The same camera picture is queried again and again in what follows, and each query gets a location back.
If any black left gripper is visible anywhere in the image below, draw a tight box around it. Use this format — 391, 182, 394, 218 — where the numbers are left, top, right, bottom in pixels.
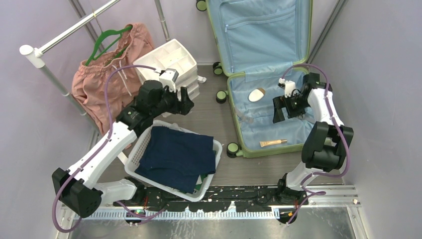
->
150, 83, 193, 118

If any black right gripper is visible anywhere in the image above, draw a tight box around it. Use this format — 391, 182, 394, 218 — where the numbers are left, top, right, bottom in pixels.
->
273, 92, 310, 123

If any white metal clothes rack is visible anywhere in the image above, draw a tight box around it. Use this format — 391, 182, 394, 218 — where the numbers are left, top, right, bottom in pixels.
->
18, 0, 208, 166

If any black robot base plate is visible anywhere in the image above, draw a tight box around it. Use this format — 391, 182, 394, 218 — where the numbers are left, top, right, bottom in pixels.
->
122, 185, 309, 213

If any pink cloth garment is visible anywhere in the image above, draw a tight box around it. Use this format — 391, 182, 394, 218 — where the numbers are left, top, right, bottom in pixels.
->
71, 23, 154, 135

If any green clothes hanger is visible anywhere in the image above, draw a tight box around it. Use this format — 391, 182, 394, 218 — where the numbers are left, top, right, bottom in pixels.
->
85, 25, 134, 67

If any green hard-shell suitcase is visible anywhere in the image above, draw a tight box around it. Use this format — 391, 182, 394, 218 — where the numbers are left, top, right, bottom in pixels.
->
197, 0, 315, 158

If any white plastic drawer organizer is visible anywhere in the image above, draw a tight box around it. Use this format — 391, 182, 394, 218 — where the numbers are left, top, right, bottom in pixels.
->
133, 39, 200, 101

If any beige cosmetic tube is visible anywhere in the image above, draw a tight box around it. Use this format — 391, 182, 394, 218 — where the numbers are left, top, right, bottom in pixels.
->
259, 139, 288, 147

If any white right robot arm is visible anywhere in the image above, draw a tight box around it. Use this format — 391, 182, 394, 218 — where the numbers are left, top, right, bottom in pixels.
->
273, 73, 354, 205

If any dark green garment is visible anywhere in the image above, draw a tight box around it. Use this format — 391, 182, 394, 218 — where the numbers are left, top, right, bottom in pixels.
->
194, 150, 217, 193

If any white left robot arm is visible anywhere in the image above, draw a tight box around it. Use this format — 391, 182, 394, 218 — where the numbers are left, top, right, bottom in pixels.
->
52, 80, 194, 218

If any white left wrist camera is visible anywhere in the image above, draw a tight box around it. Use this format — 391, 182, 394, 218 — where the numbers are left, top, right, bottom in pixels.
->
154, 68, 179, 93

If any navy blue garment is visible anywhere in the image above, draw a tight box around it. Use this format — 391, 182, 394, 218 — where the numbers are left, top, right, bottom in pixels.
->
135, 126, 216, 193

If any white computer mouse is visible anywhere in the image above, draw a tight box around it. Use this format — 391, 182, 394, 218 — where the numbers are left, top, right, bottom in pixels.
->
248, 88, 266, 102

